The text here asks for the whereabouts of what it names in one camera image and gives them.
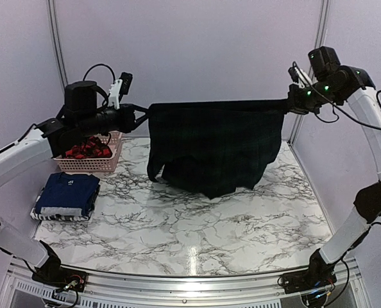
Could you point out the red black plaid garment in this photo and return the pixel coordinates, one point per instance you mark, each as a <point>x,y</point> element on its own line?
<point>92,147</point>

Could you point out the folded navy blue shirt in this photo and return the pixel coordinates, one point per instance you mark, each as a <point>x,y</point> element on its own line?
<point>68,195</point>

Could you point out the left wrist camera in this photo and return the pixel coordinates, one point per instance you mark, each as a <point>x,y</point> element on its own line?
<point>118,89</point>

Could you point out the folded striped garment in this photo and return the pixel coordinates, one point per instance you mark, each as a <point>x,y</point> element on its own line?
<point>59,217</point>

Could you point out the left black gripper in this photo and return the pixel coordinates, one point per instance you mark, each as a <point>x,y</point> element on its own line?
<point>127,122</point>

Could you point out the dark green plaid garment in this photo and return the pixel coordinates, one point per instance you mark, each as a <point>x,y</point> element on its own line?
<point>213,148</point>

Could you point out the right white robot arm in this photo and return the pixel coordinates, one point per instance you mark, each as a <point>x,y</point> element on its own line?
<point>338,159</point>

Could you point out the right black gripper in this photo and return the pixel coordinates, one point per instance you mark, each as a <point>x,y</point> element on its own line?
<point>295,103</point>

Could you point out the left aluminium corner post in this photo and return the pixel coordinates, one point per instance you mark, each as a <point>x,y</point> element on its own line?
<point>57,46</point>

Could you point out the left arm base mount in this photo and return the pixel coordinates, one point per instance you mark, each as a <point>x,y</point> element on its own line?
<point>52,273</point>

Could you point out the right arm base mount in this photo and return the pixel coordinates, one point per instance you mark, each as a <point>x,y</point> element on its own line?
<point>318,274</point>

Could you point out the aluminium front frame rail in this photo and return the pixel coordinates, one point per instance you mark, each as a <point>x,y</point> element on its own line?
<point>110,289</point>

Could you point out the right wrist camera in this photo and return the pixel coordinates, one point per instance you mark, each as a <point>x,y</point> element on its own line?
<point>323,61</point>

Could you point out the pink plastic laundry basket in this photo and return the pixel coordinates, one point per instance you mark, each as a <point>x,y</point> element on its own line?
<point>94,165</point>

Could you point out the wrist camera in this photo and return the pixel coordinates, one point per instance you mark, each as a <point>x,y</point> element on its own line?
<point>118,89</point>
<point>323,61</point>

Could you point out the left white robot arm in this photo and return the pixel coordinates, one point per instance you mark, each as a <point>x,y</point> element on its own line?
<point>43,142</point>

